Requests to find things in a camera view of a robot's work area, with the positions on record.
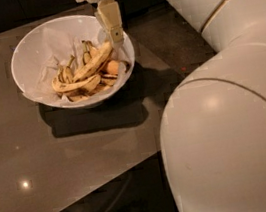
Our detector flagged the small left banana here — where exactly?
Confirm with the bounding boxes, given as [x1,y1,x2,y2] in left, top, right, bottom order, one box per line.
[57,55,75,84]

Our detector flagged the bottom banana pieces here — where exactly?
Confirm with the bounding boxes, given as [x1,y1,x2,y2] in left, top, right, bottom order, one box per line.
[68,73,118,102]

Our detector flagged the long top banana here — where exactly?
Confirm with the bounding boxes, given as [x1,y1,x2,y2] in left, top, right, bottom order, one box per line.
[73,40,113,82]

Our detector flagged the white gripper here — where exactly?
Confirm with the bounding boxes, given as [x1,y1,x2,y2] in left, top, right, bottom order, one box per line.
[76,0,124,47]

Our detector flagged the upright middle banana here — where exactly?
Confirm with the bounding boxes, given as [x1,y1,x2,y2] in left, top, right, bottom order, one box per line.
[82,40,98,64]

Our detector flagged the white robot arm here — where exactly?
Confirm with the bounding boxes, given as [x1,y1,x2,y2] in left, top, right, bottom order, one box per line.
[160,0,266,212]

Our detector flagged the white bowl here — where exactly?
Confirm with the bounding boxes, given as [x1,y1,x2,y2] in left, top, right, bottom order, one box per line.
[3,6,144,121]

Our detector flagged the white paper liner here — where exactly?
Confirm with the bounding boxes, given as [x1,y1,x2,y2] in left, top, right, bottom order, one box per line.
[12,12,139,115]

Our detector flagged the orange round fruit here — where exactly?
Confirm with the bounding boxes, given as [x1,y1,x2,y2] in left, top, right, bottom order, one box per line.
[103,60,130,75]

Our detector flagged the front curved banana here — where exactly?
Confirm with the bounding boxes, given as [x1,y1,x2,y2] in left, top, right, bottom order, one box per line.
[51,74,101,93]

